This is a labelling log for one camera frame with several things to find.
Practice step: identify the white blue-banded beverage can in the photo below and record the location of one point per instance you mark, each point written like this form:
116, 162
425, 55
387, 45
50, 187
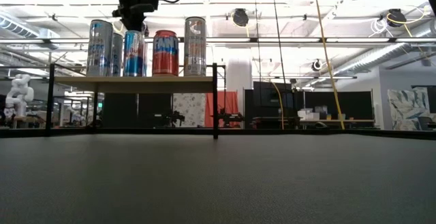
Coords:
99, 47

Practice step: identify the black table frame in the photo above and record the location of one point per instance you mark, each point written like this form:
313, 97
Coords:
102, 132

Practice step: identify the silver blue Celsius can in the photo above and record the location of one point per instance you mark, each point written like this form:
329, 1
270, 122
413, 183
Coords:
118, 57

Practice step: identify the dark can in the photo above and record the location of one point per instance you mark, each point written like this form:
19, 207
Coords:
195, 47

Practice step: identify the orange fabric panel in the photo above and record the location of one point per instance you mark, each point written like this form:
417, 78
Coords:
228, 103

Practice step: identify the black partition panel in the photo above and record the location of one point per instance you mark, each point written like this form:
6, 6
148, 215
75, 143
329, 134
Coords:
119, 110

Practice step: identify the black display screen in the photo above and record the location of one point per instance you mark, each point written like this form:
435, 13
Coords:
269, 96

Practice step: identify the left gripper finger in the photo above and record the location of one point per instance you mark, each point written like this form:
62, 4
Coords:
127, 21
139, 21

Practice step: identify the wooden shelf black frame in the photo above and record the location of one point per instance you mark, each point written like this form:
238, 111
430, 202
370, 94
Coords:
136, 83

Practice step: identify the floral patterned panel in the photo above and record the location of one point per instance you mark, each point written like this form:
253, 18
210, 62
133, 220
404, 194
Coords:
190, 110

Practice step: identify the red Fanta can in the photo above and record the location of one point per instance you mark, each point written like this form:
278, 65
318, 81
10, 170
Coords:
165, 53

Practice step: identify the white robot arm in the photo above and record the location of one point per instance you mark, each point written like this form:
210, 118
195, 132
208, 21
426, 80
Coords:
20, 94

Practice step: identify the leaf-patterned wall hanging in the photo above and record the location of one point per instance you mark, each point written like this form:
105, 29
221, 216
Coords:
408, 108

